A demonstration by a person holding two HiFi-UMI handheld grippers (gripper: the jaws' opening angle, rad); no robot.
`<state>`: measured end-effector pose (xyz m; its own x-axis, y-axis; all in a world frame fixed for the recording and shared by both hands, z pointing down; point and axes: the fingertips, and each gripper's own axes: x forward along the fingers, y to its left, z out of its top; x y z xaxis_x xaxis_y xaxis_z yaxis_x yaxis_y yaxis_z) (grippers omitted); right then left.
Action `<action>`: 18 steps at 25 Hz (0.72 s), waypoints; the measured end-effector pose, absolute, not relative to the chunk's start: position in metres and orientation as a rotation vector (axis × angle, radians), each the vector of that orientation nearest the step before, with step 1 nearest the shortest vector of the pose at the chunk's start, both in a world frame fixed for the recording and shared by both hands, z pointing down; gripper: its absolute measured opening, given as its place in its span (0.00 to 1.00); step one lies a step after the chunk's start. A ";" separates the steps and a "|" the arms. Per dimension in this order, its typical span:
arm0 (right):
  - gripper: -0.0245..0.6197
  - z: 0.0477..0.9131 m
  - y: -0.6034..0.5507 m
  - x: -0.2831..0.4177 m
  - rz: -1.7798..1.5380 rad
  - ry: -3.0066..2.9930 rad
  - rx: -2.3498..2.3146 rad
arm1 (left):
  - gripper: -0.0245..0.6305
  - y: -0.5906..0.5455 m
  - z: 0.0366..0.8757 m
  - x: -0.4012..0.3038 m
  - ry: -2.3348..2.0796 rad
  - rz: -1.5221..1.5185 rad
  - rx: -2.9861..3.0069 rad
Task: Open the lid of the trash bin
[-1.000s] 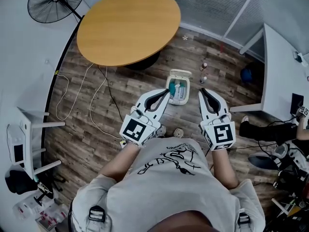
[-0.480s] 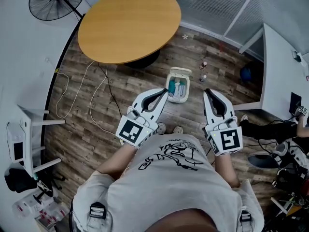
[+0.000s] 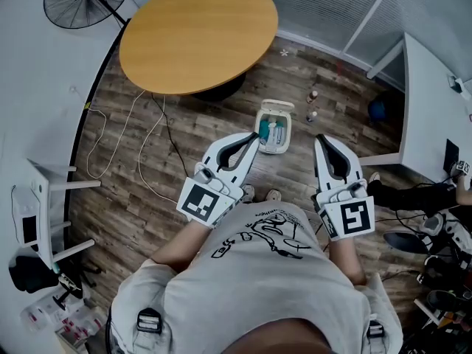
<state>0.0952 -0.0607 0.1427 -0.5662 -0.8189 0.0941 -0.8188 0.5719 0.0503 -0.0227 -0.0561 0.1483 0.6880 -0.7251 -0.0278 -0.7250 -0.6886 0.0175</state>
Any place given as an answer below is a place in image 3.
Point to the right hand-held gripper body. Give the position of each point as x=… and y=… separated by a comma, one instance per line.
x=352, y=216

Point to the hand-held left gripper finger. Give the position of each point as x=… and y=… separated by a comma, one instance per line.
x=246, y=164
x=215, y=149

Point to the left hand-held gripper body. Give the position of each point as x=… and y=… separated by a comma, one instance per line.
x=199, y=203

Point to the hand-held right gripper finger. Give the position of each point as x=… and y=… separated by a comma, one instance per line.
x=321, y=168
x=352, y=162

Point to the white trash bin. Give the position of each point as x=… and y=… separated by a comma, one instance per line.
x=284, y=138

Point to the white trash bin lid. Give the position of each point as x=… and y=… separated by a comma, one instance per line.
x=277, y=105

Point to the person's left forearm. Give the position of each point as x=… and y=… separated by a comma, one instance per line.
x=180, y=247

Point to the person's right forearm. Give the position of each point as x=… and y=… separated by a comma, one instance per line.
x=346, y=260

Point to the person's shoe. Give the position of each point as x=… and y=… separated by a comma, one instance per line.
x=274, y=195
x=248, y=193
x=374, y=177

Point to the person's left shoe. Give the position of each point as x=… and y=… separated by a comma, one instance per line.
x=248, y=193

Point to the teal packet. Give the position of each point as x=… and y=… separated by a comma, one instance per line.
x=264, y=128

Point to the person's right shoe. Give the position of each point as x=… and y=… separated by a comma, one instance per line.
x=274, y=195

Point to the white plastic bottle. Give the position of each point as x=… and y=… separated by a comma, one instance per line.
x=276, y=133

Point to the black chair seat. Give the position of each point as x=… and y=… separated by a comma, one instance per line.
x=403, y=241

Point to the dark blue bag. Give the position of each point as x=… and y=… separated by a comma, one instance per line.
x=380, y=110

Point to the black round table base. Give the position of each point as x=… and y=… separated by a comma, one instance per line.
x=225, y=89

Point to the small brown-capped bottle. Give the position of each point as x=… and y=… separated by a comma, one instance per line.
x=312, y=96

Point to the white desk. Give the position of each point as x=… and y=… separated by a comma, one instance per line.
x=427, y=124

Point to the white spare gripper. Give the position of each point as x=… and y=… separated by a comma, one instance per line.
x=437, y=227

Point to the person's grey printed shirt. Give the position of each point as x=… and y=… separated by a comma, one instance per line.
x=258, y=278

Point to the black pad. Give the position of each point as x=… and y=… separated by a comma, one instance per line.
x=452, y=154

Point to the black harness buckle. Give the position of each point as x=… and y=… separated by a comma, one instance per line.
x=376, y=331
x=149, y=321

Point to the round wooden table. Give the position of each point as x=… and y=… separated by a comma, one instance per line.
x=195, y=31

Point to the small white desk device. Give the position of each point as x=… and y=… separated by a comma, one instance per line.
x=456, y=83

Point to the small white side table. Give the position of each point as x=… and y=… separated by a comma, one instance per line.
x=40, y=205

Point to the pile of white boxes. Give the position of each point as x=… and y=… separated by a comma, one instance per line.
x=62, y=319

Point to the black office chair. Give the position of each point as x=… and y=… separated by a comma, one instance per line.
x=29, y=277

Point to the black standing fan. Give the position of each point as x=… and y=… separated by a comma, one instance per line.
x=83, y=0

